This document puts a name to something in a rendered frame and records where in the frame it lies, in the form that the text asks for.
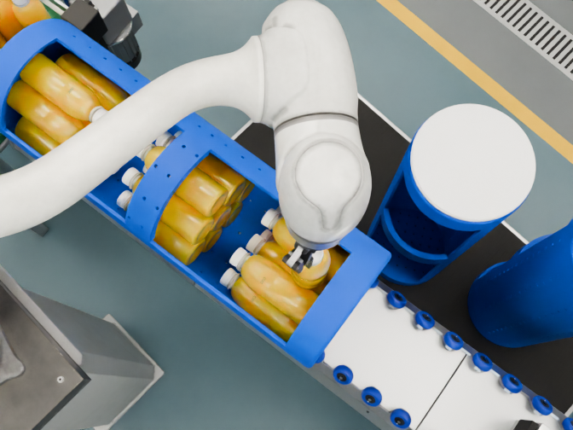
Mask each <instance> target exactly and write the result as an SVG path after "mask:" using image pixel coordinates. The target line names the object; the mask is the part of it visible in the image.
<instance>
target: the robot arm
mask: <svg viewBox="0 0 573 430"><path fill-rule="evenodd" d="M214 106H228V107H233V108H238V109H239V110H241V111H242V112H244V113H245V114H246V115H248V116H249V117H250V118H251V120H252V121H253V122H254V123H262V124H264V125H267V126H268V127H269V128H272V129H273V130H274V137H275V175H276V179H275V183H276V188H277V191H278V193H279V203H280V208H281V212H282V215H283V217H284V219H285V220H286V226H287V229H288V231H289V233H290V235H291V236H292V238H293V239H294V240H295V243H294V249H293V250H292V251H289V253H288V254H287V255H285V256H284V257H283V258H282V262H284V263H285V264H286V265H287V266H289V267H290V268H291V269H293V270H294V271H296V272H297V273H298V274H300V273H301V272H302V271H303V268H304V266H305V267H307V268H308V269H310V267H311V266H312V263H313V260H314V258H313V257H312V254H313V253H315V252H316V251H321V250H325V249H328V248H331V247H334V246H336V245H338V244H339V243H340V241H341V240H342V239H343V238H344V237H345V236H346V235H347V234H349V233H350V232H351V231H352V230H353V229H354V228H355V227H356V226H357V225H358V224H359V222H360V221H361V219H362V217H363V215H364V213H365V211H366V210H367V207H368V202H369V199H370V195H371V188H372V179H371V172H370V169H369V164H368V160H367V157H366V155H365V153H364V150H363V147H362V140H361V137H360V131H359V125H358V116H357V106H358V95H357V87H356V75H355V70H354V66H353V61H352V57H351V53H350V48H349V45H348V42H347V39H346V36H345V34H344V30H343V28H342V26H341V25H340V23H339V20H338V19H337V17H336V16H335V15H334V13H333V12H332V11H331V10H330V9H329V8H328V7H326V6H325V5H323V4H321V3H318V2H317V1H315V0H288V1H286V2H284V3H281V4H280V5H278V6H277V7H276V8H275V9H274V10H273V11H272V12H271V13H270V15H269V16H268V18H267V19H266V21H265V22H264V23H263V27H262V34H261V35H258V36H252V37H251V38H250V39H249V41H248V42H247V43H246V44H245V45H244V46H243V47H242V48H240V49H238V50H236V51H235V52H232V53H228V54H224V55H216V56H212V57H207V58H204V59H200V60H197V61H192V62H189V63H187V64H184V65H182V66H180V67H177V68H175V69H173V70H171V71H169V72H168V73H165V74H163V75H162V76H160V77H158V78H157V79H155V80H154V81H152V82H151V83H149V84H147V85H146V86H144V87H143V88H141V89H140V90H139V91H137V92H136V93H135V94H133V95H132V96H130V97H128V98H127V99H125V100H124V101H123V102H121V103H120V104H119V105H117V106H116V107H114V108H112V109H111V110H110V111H108V112H107V113H105V114H103V115H102V116H101V117H100V118H99V119H97V120H95V121H94V122H92V123H91V124H89V125H88V126H86V127H85V128H83V129H82V130H81V131H79V132H78V133H77V134H75V135H74V136H72V137H70V138H69V139H67V140H66V141H65V142H64V143H62V144H61V145H59V146H58V147H56V148H54V149H53V150H51V151H50V152H49V153H47V154H46V155H44V156H43V157H41V158H39V159H37V160H35V161H33V162H32V163H31V164H29V165H26V166H23V167H21V168H20V169H17V170H15V171H11V172H8V173H4V174H2V175H0V238H1V237H5V236H7V235H12V234H15V233H18V232H21V231H23V230H27V229H30V228H31V227H34V226H36V225H38V224H40V223H42V222H45V221H47V220H49V219H50V218H52V217H54V216H56V215H57V214H59V213H61V212H63V211H64V210H66V209H67V208H68V207H70V206H72V205H73V204H74V203H76V202H77V201H79V200H80V199H82V198H83V197H84V196H86V195H87V194H88V193H89V192H90V191H91V190H93V189H94V188H95V187H97V186H98V185H99V184H101V183H102V182H103V181H105V180H106V179H107V178H108V177H110V176H111V175H112V174H114V173H115V172H116V171H117V170H118V169H119V168H120V167H122V166H123V165H124V164H126V163H127V162H128V161H129V160H131V159H132V158H133V157H135V156H136V155H137V154H139V153H140V152H141V151H142V150H143V149H144V148H145V147H147V146H148V145H149V144H150V143H152V142H153V141H154V140H156V139H157V138H158V137H160V136H161V135H162V134H164V133H165V132H166V131H168V130H169V129H170V128H171V127H172V126H173V125H175V124H176V123H177V122H179V121H180V120H181V119H183V118H185V117H186V116H188V115H189V114H191V113H193V112H195V111H197V110H200V109H202V108H208V107H214ZM25 372H26V365H25V363H24V362H23V361H21V360H20V359H19V358H18V357H17V355H16V354H15V352H14V349H13V347H12V346H11V344H10V342H9V340H8V338H7V336H6V334H5V333H4V331H3V328H2V327H1V325H0V386H1V385H3V384H4V383H6V382H7V381H10V380H12V379H14V378H18V377H21V376H22V375H23V374H24V373H25Z"/></svg>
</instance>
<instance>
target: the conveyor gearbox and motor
mask: <svg viewBox="0 0 573 430"><path fill-rule="evenodd" d="M90 1H91V2H92V3H93V4H94V5H95V7H94V8H98V9H99V12H100V14H101V17H102V18H103V20H104V22H105V24H106V26H107V29H108V31H107V32H106V33H105V35H104V36H103V39H104V41H105V42H106V44H107V47H108V48H109V51H110V52H111V53H112V54H114V55H116V56H117V57H118V58H119V59H120V60H122V61H123V62H125V63H126V64H128V65H129V66H130V67H132V68H134V69H135V68H136V67H137V66H138V65H139V63H140V61H141V58H142V52H141V50H140V48H139V44H138V42H137V41H136V37H135V34H136V33H137V32H138V30H139V29H140V28H141V27H142V26H143V24H142V20H141V17H140V15H139V13H138V11H136V10H135V9H133V8H132V7H131V6H130V5H128V4H127V3H126V2H125V0H90Z"/></svg>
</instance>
